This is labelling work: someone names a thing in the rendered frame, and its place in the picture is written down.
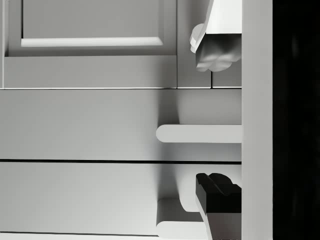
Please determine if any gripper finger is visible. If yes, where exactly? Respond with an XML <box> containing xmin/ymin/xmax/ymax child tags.
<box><xmin>189</xmin><ymin>0</ymin><xmax>242</xmax><ymax>73</ymax></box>
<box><xmin>195</xmin><ymin>172</ymin><xmax>242</xmax><ymax>240</ymax></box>

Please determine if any white cabinet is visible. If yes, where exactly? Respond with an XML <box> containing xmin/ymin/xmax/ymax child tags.
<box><xmin>0</xmin><ymin>0</ymin><xmax>242</xmax><ymax>240</ymax></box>

